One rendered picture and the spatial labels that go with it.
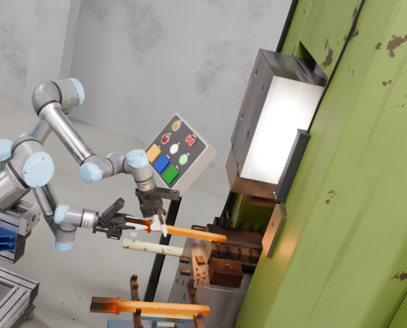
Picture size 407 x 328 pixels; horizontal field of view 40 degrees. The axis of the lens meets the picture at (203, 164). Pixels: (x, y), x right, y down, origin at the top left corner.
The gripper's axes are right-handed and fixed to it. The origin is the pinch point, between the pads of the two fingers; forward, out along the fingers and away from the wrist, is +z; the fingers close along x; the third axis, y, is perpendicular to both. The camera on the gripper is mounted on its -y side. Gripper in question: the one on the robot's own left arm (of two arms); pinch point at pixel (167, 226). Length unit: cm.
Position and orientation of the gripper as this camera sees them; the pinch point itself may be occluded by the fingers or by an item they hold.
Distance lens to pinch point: 230.3
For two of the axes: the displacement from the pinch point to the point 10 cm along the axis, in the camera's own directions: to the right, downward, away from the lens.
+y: -9.7, 2.5, 0.6
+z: 2.5, 8.4, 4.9
